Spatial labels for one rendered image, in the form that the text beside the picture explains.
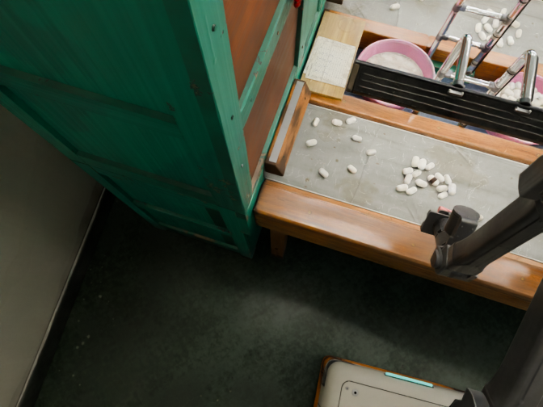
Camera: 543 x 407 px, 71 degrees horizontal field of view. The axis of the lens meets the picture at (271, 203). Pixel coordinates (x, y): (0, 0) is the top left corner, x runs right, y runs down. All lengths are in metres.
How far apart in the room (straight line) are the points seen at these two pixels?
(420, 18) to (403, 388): 1.37
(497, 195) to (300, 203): 0.61
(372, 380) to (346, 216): 0.73
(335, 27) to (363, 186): 0.58
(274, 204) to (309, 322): 0.85
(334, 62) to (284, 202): 0.52
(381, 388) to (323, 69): 1.18
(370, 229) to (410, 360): 0.94
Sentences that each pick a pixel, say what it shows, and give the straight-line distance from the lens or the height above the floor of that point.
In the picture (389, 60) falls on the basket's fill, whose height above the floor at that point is 0.74.
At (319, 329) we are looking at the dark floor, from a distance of 1.87.
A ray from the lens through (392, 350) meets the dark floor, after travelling 1.94.
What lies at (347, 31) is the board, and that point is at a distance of 1.47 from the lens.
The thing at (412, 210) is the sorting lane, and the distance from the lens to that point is 1.24.
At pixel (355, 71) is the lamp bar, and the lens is 0.97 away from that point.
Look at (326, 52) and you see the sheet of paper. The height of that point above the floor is 0.78.
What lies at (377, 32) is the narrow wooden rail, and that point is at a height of 0.76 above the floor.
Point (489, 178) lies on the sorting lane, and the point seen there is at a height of 0.74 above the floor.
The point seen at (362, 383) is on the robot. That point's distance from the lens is 1.63.
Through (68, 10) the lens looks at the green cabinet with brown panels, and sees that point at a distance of 0.56.
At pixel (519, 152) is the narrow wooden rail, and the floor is 0.76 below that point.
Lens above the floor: 1.86
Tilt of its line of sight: 73 degrees down
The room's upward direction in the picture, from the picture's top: 1 degrees counter-clockwise
